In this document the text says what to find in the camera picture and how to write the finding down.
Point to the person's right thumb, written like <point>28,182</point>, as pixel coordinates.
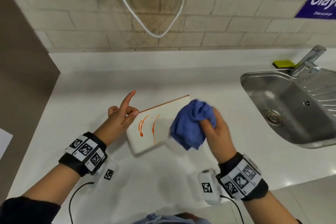
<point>207,128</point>

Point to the white paper sheet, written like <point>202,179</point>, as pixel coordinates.
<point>4,142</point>

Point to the metal sink drain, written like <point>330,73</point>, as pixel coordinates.
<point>273,117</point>

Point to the blue cleaning cloth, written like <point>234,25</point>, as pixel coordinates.
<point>189,126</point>

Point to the brown cabinet panel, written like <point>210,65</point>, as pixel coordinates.
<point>21,87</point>

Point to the white tile with orange stain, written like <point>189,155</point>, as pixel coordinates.
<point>149,139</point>

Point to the person's blue clothing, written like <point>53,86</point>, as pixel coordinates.
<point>162,220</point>

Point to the stainless steel sink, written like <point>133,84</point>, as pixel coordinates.
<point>296,108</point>

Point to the person's left hand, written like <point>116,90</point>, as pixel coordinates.
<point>115,126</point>

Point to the black marker wristband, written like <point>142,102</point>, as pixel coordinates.
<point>241,179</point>
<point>84,153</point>

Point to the person's right hand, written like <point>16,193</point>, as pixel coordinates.
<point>219,142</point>

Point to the chrome faucet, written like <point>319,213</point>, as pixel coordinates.
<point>308,59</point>

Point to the person's right forearm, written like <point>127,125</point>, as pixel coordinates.
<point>267,210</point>

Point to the person's left thumb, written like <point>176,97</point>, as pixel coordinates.
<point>132,113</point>

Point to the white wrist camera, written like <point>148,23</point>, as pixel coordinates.
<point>107,174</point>
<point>208,187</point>

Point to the person's left forearm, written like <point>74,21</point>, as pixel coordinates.
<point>47,192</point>

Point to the yellow sponge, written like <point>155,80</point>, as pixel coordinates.
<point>283,63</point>

